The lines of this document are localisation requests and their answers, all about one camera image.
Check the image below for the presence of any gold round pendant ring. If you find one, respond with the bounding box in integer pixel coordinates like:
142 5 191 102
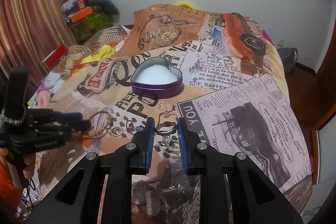
106 126 125 138

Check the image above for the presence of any blue bead red string bracelet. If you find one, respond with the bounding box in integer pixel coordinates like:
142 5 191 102
124 119 145 135

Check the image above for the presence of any small silver ring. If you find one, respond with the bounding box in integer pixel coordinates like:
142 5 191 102
159 134 182 154

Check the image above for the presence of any silver gemstone ring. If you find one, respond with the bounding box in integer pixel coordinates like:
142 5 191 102
154 121 178 135

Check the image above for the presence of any purple heart-shaped tin box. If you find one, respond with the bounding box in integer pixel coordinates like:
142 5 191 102
130 57 183 99

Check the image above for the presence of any red string bracelet with charm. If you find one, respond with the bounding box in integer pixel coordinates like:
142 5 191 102
156 103 180 122

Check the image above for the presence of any person's left hand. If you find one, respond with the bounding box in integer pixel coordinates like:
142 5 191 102
0 148 36 180

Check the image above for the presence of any red box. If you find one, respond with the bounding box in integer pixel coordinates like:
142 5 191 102
42 45 68 69

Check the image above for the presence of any striped red curtain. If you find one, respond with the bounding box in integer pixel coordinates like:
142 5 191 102
1 0 75 89

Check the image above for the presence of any yellow cloth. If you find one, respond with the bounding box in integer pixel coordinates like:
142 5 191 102
81 44 116 64

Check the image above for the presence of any green patterned cabinet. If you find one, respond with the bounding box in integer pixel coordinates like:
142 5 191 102
70 12 113 42

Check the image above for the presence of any orange box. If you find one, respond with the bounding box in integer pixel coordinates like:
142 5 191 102
70 7 93 23

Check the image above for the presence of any wooden door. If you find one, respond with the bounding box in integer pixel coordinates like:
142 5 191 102
309 23 335 126

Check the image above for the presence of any newspaper print bedspread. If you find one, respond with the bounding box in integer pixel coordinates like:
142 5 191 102
38 5 312 223

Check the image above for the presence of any dark backpack on floor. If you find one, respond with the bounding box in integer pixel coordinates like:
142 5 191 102
277 48 298 73

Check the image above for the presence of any yellow round object behind bed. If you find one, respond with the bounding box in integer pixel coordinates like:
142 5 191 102
175 1 197 10

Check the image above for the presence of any wall power outlet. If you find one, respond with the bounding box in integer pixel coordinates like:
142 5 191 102
277 39 284 47

